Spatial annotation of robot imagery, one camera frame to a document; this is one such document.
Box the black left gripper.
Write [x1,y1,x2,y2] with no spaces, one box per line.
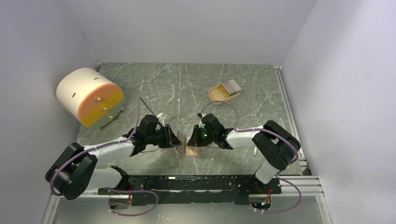
[146,124,182,149]

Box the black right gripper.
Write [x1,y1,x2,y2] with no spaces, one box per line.
[187,125,216,147]

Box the tan leather card holder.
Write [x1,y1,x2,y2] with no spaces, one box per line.
[176,131,202,157]

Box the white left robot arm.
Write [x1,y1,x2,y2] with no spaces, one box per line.
[45,114,182,200]

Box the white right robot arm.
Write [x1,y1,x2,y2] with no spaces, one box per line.
[186,114,301,193]

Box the stack of credit cards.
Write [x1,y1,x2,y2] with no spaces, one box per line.
[219,79,242,97]

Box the beige oval tray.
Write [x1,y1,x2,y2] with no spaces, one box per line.
[208,85,242,102]

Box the white cylindrical drawer unit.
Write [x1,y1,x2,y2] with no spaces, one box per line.
[56,68,124,129]

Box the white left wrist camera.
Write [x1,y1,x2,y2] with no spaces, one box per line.
[156,112,168,126]

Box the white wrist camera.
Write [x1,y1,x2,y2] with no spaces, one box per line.
[156,112,168,126]
[197,113,206,122]

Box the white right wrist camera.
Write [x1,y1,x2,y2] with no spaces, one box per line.
[197,113,206,122]

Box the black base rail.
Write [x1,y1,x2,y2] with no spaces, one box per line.
[98,172,281,208]

